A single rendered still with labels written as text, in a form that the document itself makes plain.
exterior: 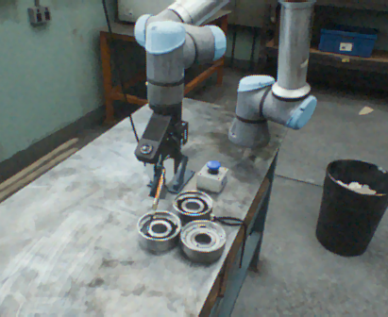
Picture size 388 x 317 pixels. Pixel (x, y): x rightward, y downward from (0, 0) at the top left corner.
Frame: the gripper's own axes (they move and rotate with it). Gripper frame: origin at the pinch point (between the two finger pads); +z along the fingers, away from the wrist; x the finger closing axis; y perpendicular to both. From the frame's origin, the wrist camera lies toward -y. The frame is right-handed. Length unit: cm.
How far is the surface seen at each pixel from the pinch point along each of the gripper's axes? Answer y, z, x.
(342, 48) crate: 353, 43, -29
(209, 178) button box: 20.1, 9.1, -5.4
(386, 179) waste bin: 126, 54, -67
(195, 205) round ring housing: 9.9, 11.4, -5.6
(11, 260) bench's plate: -23.4, 13.0, 24.1
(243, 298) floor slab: 55, 93, -15
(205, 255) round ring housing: -7.2, 10.2, -14.6
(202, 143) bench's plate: 46.2, 13.2, 6.3
